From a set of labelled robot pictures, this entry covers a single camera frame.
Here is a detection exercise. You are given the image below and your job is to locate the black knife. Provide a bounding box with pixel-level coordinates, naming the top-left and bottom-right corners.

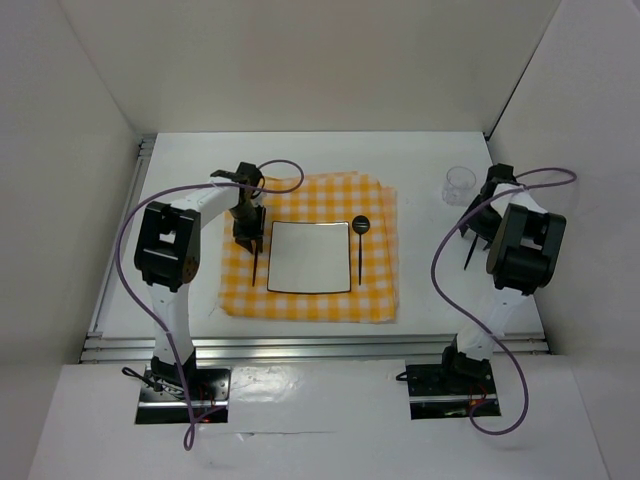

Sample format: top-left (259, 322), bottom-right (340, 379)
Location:
top-left (463, 236), bottom-right (478, 270)

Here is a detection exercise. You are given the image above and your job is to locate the yellow white checkered cloth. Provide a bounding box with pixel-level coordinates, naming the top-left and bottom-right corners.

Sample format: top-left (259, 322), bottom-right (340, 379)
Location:
top-left (218, 171), bottom-right (399, 324)

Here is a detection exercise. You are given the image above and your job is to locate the aluminium front rail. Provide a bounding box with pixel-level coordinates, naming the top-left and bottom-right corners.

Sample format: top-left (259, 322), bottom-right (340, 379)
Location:
top-left (79, 332), bottom-right (551, 362)

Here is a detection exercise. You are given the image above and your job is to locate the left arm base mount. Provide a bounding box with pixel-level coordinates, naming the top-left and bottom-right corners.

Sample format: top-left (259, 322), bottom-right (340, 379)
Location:
top-left (121, 367), bottom-right (231, 425)

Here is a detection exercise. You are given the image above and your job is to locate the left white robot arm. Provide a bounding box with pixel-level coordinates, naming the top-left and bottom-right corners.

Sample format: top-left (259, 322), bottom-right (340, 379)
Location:
top-left (134, 162), bottom-right (266, 399)

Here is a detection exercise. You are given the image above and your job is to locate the black fork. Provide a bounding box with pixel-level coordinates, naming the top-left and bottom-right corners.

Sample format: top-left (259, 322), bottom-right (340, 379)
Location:
top-left (252, 239), bottom-right (263, 286)

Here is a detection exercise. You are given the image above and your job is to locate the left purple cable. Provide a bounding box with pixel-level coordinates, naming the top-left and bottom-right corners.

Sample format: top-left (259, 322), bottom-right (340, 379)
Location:
top-left (113, 158), bottom-right (306, 452)

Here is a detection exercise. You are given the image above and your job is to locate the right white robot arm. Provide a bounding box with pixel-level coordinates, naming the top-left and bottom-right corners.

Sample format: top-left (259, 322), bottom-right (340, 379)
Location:
top-left (436, 164), bottom-right (567, 392)

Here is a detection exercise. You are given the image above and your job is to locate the white square plate black rim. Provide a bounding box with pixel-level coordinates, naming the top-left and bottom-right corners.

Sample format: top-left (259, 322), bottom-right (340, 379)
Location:
top-left (267, 221), bottom-right (351, 295)

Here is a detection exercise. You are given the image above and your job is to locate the black spoon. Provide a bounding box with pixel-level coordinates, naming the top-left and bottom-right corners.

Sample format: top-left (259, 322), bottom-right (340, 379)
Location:
top-left (351, 215), bottom-right (371, 285)

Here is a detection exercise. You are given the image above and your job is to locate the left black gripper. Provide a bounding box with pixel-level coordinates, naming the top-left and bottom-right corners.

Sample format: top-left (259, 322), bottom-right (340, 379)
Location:
top-left (227, 203), bottom-right (265, 253)

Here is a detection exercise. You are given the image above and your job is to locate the clear glass cup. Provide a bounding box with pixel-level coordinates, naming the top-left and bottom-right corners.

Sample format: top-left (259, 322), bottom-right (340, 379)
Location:
top-left (442, 166), bottom-right (476, 207)

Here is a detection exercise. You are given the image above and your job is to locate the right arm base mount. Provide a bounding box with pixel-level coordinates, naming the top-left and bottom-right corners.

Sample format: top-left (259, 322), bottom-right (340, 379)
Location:
top-left (395, 364), bottom-right (501, 420)

